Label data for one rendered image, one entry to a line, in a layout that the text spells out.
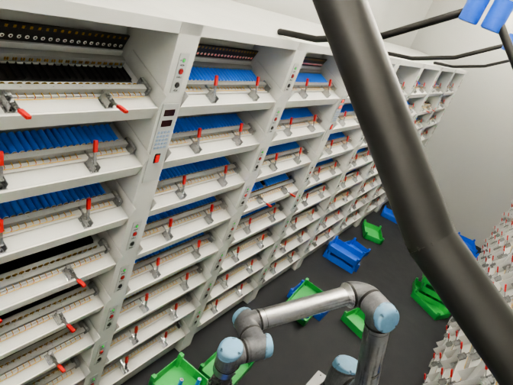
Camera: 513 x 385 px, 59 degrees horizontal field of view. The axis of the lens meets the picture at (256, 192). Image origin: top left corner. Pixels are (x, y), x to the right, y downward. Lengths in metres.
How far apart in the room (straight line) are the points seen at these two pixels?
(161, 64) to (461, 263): 1.24
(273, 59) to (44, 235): 1.14
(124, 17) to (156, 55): 0.24
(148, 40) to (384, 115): 1.24
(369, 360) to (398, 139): 2.02
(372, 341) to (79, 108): 1.53
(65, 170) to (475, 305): 1.20
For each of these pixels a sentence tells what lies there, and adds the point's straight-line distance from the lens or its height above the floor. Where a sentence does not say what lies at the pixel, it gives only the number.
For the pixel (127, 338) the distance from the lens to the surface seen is 2.26.
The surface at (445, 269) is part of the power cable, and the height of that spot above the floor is 1.91.
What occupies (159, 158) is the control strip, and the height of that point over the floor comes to 1.37.
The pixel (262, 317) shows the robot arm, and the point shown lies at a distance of 1.91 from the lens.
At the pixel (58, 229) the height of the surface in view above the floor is 1.16.
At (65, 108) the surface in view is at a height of 1.55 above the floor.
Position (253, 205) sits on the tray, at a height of 0.95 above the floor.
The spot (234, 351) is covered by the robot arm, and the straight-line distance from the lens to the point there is 1.76.
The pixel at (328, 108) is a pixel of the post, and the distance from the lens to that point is 2.63.
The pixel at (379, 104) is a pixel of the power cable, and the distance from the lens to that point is 0.23.
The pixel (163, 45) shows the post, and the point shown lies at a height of 1.72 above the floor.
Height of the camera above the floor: 2.00
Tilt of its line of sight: 25 degrees down
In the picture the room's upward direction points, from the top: 22 degrees clockwise
